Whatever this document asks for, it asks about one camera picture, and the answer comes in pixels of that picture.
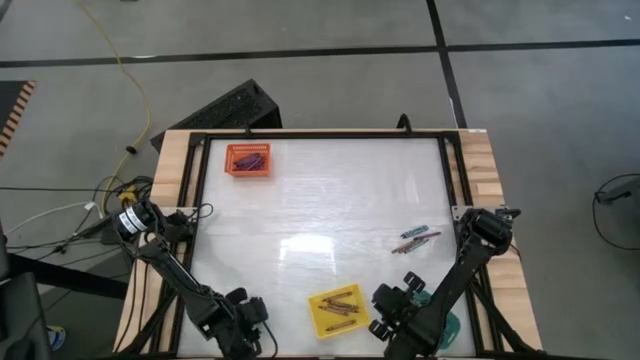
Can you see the black metal table frame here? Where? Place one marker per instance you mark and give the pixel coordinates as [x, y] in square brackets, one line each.
[325, 134]

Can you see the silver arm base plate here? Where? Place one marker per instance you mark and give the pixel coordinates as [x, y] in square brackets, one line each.
[460, 212]

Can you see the teal plastic tray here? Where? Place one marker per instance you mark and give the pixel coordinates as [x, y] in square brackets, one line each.
[452, 325]

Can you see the blue yellow floor object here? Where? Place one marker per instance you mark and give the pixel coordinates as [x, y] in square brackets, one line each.
[56, 337]

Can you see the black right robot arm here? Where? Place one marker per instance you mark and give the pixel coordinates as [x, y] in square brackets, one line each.
[450, 290]

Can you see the black orange striped mat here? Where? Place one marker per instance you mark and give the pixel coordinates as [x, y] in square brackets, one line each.
[10, 100]

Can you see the black metal floor bar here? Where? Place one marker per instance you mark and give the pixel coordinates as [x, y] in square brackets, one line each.
[70, 279]

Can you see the yellow plastic basket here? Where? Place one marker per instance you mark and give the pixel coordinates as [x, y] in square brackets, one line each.
[320, 325]

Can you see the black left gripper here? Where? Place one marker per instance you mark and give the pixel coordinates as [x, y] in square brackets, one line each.
[250, 310]

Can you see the wooden table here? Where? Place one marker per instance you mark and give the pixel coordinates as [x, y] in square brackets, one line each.
[172, 150]

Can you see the orange plastic basket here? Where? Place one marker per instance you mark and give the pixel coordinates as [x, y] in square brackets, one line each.
[230, 170]

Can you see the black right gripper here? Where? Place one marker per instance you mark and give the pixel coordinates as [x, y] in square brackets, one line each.
[395, 302]

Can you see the teal crayon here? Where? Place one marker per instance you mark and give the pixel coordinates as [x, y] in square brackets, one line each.
[414, 231]
[419, 235]
[420, 245]

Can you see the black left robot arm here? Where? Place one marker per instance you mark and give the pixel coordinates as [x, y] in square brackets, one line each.
[170, 270]

